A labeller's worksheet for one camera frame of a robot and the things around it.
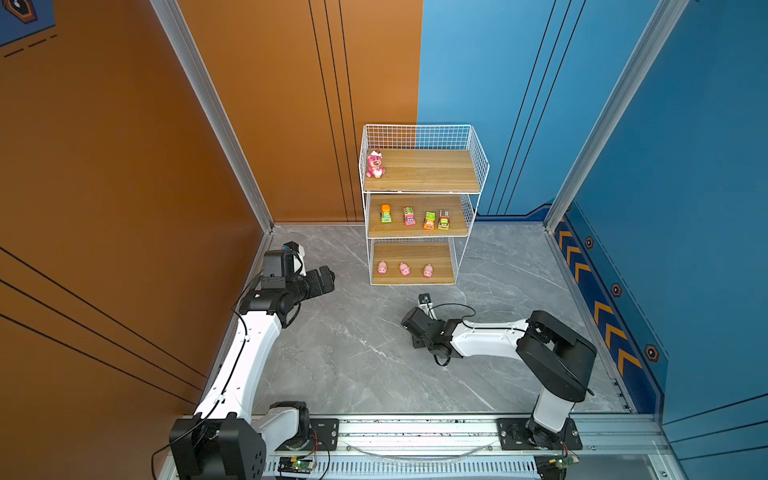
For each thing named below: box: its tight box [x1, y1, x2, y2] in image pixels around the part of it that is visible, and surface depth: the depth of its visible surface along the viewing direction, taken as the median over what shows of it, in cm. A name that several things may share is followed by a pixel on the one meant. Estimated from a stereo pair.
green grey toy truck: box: [438, 209, 451, 231], surface depth 85 cm
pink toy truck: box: [403, 206, 416, 227], surface depth 87 cm
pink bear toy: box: [366, 149, 386, 179], surface depth 74 cm
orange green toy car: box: [380, 204, 392, 223], surface depth 88 cm
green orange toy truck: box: [423, 211, 436, 231], surface depth 86 cm
